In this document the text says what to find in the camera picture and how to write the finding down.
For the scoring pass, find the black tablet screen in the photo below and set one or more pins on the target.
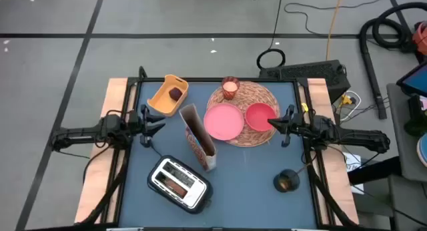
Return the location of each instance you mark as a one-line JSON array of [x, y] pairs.
[[417, 79]]

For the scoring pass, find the red glass of milk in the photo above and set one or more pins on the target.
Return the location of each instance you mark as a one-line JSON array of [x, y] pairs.
[[230, 87]]

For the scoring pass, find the blue plate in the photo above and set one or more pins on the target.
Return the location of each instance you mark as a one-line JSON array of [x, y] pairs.
[[423, 151]]

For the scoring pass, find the red bowl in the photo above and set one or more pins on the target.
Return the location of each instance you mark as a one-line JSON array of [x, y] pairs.
[[258, 115]]

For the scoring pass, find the protein cereal box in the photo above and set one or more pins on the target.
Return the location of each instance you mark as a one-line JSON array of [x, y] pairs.
[[197, 147]]

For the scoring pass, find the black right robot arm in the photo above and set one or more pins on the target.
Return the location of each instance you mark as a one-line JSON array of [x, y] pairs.
[[353, 137]]

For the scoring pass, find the white paper sheet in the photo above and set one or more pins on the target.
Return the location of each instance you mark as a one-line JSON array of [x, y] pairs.
[[353, 164]]

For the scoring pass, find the black and silver toaster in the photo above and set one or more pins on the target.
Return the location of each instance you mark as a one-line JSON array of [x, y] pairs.
[[187, 191]]

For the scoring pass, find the black computer case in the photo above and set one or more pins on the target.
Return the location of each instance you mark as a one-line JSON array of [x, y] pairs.
[[307, 74]]

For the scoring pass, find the black table frame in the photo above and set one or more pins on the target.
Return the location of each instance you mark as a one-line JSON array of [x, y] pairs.
[[200, 79]]

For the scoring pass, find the pink plate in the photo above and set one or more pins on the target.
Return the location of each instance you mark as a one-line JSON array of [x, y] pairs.
[[223, 121]]

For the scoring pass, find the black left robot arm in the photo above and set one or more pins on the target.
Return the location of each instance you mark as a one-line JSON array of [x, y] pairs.
[[83, 134]]

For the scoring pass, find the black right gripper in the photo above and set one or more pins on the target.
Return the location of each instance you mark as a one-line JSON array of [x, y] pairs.
[[297, 125]]

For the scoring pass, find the black desk leg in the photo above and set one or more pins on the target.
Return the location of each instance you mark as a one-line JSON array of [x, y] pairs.
[[373, 171]]

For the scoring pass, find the round woven placemat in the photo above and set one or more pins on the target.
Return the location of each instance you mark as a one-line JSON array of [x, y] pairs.
[[251, 92]]

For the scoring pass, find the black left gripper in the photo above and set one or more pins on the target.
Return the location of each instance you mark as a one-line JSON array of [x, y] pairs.
[[138, 124]]

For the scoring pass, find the orange plastic basket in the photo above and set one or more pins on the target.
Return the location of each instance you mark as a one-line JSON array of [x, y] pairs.
[[163, 102]]

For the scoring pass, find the grey side cabinet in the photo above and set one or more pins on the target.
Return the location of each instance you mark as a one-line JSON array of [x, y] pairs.
[[405, 151]]

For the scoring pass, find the dark round cup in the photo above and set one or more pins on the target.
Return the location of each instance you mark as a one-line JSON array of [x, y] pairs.
[[278, 184]]

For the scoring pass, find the gold spoon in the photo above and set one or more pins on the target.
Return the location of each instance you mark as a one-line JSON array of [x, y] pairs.
[[298, 170]]

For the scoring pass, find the dark red plum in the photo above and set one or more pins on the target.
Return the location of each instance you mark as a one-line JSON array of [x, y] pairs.
[[175, 94]]

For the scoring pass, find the yellow power plug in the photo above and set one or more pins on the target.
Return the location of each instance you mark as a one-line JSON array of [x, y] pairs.
[[347, 100]]

